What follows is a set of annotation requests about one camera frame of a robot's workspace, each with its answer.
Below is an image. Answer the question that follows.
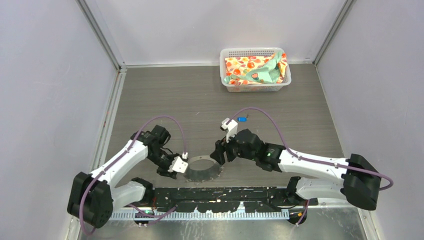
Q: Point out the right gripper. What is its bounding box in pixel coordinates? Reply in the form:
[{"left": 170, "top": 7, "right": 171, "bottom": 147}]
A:
[{"left": 210, "top": 128, "right": 257, "bottom": 165}]

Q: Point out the large metal keyring disc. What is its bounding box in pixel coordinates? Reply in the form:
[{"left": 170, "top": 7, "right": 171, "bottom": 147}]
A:
[{"left": 183, "top": 155, "right": 222, "bottom": 183}]

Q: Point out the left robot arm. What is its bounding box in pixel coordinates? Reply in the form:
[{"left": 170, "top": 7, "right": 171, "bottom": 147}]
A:
[{"left": 66, "top": 125, "right": 188, "bottom": 229}]

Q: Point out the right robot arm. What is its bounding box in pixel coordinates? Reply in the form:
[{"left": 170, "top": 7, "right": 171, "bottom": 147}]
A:
[{"left": 210, "top": 129, "right": 381, "bottom": 211}]

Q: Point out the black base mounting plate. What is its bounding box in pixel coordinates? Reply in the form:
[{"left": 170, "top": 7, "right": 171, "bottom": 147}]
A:
[{"left": 141, "top": 186, "right": 306, "bottom": 213}]

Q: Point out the floral patterned cloth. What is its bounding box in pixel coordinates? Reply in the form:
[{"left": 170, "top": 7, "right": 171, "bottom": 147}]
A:
[{"left": 223, "top": 51, "right": 288, "bottom": 86}]

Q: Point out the white plastic basket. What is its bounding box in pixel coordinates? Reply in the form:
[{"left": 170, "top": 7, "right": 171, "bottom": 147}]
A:
[{"left": 219, "top": 47, "right": 292, "bottom": 93}]

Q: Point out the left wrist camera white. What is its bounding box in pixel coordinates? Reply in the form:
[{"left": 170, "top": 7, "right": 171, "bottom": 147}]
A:
[{"left": 167, "top": 152, "right": 189, "bottom": 174}]

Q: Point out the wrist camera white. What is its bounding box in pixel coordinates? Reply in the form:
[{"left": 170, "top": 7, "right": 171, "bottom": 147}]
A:
[
  {"left": 167, "top": 152, "right": 189, "bottom": 174},
  {"left": 220, "top": 118, "right": 238, "bottom": 143}
]

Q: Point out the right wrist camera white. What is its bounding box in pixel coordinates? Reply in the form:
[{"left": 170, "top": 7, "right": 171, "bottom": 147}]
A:
[{"left": 220, "top": 118, "right": 238, "bottom": 143}]

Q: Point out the aluminium frame rail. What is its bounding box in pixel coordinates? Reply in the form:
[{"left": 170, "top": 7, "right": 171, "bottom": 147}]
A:
[{"left": 70, "top": 185, "right": 374, "bottom": 222}]

